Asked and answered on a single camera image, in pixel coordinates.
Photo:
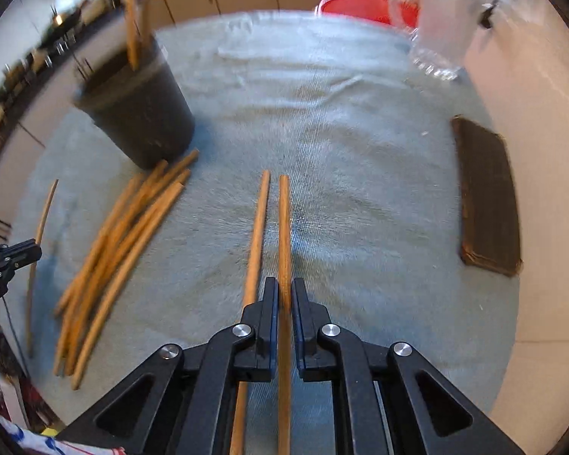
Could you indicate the red plastic basin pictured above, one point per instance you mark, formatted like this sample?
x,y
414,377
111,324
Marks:
x,y
355,7

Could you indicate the light blue towel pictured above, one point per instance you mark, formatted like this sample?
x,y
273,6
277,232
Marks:
x,y
360,175

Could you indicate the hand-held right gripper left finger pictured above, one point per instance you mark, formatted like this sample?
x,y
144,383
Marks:
x,y
272,315

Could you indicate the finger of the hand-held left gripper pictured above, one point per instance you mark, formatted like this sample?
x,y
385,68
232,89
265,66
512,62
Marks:
x,y
23,252

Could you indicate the brown wooden chopstick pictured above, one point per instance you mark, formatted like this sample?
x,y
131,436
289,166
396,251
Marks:
x,y
145,9
284,227
132,19
258,227

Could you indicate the clear glass pitcher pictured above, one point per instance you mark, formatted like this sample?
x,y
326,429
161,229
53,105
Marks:
x,y
443,14

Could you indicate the bunch of wooden chopsticks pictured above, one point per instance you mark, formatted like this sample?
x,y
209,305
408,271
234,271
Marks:
x,y
123,241

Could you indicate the thin curved wooden chopstick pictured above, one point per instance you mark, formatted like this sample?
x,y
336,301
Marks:
x,y
46,213

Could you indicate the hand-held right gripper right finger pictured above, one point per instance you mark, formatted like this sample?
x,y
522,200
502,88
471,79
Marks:
x,y
298,322

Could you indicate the white printed clothing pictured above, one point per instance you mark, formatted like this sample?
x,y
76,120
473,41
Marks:
x,y
38,443

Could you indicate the dark grey utensil holder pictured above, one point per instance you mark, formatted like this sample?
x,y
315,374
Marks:
x,y
142,118

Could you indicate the dark brown board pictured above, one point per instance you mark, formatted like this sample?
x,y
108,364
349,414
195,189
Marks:
x,y
488,199

